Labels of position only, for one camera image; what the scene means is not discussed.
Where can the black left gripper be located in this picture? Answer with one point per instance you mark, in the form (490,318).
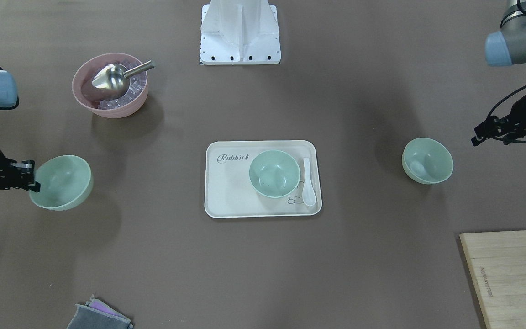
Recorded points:
(524,111)

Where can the green bowl robot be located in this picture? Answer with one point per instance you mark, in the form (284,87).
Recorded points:
(65,182)
(427,161)

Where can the pink bowl with ice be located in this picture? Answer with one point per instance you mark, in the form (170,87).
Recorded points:
(128,104)

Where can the wooden cutting board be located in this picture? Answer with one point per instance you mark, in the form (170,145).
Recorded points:
(497,267)

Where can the metal ice scoop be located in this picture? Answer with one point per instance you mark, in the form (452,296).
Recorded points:
(113,81)

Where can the grey folded cloth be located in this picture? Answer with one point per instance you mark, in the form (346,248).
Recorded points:
(97,314)

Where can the white ceramic spoon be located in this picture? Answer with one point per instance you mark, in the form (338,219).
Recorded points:
(308,193)

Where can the cream rabbit serving tray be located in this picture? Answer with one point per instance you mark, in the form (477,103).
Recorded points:
(229,193)

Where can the green bowl on tray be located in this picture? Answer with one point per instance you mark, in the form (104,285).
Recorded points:
(274,173)

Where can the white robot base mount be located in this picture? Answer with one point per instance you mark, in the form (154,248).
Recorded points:
(239,32)

